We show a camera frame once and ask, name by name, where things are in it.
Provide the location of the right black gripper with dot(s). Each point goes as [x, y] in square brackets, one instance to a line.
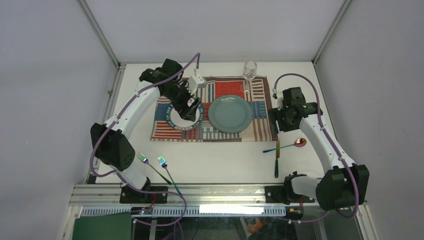
[274, 114]

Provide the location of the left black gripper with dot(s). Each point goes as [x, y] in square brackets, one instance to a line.
[187, 112]

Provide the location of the white green-rimmed small plate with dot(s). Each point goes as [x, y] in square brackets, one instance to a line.
[173, 119]

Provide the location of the iridescent spoon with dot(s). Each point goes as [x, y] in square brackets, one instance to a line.
[300, 142]

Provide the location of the brown striped placemat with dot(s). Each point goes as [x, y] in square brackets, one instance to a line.
[258, 97]

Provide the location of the large teal plate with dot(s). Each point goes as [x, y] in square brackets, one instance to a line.
[230, 114]

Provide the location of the clear wine glass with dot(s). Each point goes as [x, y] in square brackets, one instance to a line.
[249, 73]

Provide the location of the gold knife dark handle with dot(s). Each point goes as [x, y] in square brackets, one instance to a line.
[277, 156]

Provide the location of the iridescent fork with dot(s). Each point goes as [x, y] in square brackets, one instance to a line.
[145, 160]
[164, 165]

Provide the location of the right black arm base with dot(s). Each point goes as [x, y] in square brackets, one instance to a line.
[280, 194]

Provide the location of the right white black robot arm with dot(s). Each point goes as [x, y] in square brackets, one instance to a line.
[344, 183]

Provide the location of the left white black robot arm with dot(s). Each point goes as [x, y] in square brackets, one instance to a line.
[112, 151]

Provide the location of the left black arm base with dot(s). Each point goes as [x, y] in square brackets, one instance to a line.
[143, 194]

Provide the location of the orange object below table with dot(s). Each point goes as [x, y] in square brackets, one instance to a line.
[255, 224]

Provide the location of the green board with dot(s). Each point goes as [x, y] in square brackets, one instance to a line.
[106, 227]

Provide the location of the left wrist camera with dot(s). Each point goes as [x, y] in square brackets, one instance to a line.
[196, 81]

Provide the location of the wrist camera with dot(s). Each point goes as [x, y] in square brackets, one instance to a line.
[275, 93]
[196, 81]

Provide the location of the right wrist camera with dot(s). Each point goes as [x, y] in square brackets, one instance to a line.
[275, 93]

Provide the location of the white slotted cable duct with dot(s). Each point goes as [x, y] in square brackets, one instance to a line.
[204, 210]

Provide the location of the aluminium front rail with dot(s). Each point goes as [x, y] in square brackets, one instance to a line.
[194, 195]

